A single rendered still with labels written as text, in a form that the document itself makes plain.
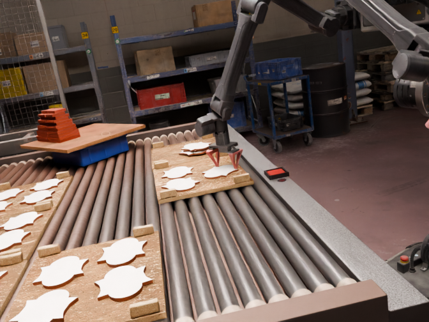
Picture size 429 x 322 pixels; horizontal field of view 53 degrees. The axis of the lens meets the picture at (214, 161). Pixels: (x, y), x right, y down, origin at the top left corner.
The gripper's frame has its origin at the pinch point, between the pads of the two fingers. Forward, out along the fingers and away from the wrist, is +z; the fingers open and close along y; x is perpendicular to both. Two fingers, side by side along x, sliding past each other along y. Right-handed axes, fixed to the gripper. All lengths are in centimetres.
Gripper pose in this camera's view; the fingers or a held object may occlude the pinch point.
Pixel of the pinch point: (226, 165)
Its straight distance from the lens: 172.9
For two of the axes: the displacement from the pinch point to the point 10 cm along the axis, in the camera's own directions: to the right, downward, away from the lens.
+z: 1.5, 9.5, 2.8
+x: 6.5, -3.1, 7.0
